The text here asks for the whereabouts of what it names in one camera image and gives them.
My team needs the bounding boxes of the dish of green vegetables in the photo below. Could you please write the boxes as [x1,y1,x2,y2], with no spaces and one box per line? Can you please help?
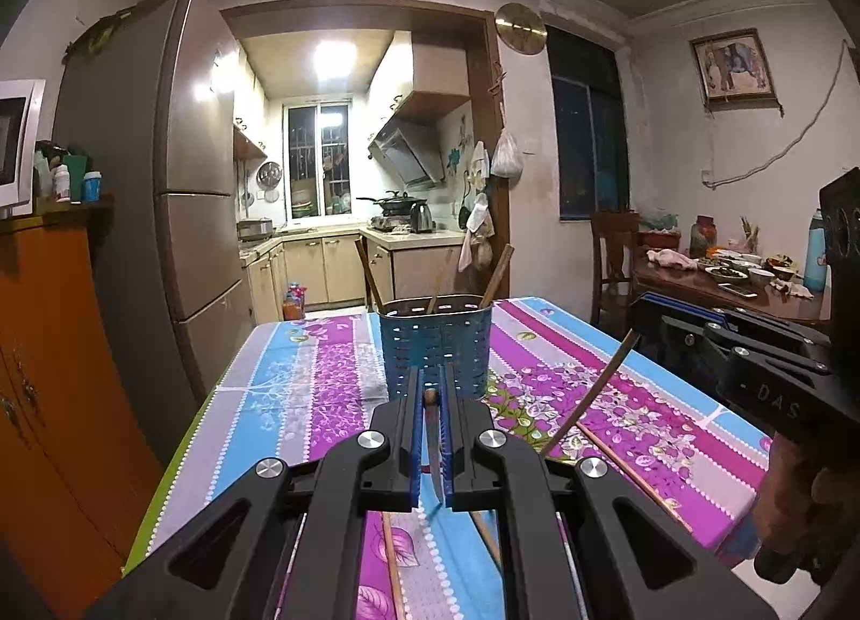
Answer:
[698,261,749,286]

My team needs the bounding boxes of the steel range hood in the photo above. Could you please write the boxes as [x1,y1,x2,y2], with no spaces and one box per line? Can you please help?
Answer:
[367,115,446,191]

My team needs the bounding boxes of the hanging cloths and bags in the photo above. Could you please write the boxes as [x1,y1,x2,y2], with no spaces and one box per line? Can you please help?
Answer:
[458,139,497,273]

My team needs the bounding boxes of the black wok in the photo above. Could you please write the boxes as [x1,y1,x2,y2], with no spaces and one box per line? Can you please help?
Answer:
[355,189,429,215]

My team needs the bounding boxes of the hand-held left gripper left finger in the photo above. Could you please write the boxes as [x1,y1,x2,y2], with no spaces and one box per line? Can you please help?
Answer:
[84,366,426,620]

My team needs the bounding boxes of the cream cabinet above hood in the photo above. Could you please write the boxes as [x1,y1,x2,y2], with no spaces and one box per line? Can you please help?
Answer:
[365,30,472,145]

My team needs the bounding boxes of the floral purple blue tablecloth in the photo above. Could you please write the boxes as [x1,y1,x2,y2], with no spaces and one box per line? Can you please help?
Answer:
[121,295,775,620]

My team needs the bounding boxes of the white microwave oven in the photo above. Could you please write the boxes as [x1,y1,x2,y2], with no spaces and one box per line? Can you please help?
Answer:
[0,78,47,218]

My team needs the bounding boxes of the green plastic cup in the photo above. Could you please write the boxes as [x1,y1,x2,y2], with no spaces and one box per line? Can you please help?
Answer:
[63,152,90,199]

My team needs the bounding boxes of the dark room window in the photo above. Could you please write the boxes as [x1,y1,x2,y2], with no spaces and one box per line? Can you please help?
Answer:
[546,24,634,222]

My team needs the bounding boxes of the person's right hand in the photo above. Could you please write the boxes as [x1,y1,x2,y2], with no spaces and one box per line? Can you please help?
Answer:
[751,433,860,568]

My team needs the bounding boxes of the wall cable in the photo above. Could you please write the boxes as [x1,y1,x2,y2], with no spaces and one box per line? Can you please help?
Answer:
[701,38,851,191]

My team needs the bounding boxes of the framed elephant picture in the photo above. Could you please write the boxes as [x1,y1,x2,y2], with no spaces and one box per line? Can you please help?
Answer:
[689,30,779,108]

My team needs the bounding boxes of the gold round wall clock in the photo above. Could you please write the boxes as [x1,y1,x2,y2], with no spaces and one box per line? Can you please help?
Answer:
[494,2,548,55]

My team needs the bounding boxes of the cream kitchen base cabinets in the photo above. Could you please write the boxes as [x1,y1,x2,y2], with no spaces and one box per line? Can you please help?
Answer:
[240,229,472,326]

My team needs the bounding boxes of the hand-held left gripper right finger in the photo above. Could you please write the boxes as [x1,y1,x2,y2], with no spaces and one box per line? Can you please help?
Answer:
[440,363,782,620]

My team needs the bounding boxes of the blue thermos bottle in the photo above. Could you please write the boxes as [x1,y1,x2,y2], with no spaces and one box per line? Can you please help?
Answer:
[804,208,829,294]

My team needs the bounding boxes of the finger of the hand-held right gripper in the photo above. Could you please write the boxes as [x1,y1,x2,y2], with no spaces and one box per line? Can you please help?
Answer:
[632,293,834,344]
[660,319,834,380]

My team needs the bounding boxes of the grey steel refrigerator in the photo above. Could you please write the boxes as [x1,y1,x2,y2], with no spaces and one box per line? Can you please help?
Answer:
[52,0,254,460]

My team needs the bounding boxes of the glass jar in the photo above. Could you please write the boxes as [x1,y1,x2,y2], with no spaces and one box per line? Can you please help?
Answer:
[689,215,717,259]

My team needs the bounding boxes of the brown wooden door frame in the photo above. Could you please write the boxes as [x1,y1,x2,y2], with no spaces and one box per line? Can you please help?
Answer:
[219,0,513,326]

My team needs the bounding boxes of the white hanging plastic bag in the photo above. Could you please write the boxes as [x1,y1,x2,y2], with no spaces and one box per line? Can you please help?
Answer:
[490,127,524,179]

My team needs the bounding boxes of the orange wooden cabinet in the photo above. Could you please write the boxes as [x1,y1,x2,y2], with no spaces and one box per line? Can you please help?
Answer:
[0,202,167,620]

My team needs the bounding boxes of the green object on refrigerator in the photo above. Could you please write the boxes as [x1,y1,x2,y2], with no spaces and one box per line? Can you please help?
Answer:
[66,10,130,58]

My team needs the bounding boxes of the wooden chair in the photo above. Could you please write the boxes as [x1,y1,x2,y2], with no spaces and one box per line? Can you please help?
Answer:
[589,210,643,333]

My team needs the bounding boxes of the dark wooden dining table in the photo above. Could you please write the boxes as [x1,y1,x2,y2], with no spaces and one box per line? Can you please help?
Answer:
[630,249,835,333]

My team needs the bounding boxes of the brown wooden chopstick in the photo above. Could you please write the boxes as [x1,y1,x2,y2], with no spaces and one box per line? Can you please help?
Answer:
[422,387,448,508]
[354,237,384,316]
[477,249,507,311]
[469,510,504,571]
[576,421,693,532]
[537,329,640,459]
[426,260,450,316]
[381,511,407,620]
[485,244,516,309]

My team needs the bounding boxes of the pink cloth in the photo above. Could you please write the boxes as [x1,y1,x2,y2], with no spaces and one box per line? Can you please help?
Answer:
[646,247,700,272]

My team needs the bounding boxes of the square ceiling light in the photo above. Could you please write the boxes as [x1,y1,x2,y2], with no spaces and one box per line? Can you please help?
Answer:
[313,40,359,81]

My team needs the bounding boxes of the barred kitchen window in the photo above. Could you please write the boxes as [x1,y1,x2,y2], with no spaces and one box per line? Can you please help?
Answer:
[285,101,354,222]

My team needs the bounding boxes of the blue perforated utensil basket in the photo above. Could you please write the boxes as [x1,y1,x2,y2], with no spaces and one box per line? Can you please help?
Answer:
[379,293,496,401]

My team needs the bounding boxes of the cream wall cabinet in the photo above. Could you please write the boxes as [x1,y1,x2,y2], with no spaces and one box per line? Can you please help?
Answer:
[232,70,269,162]

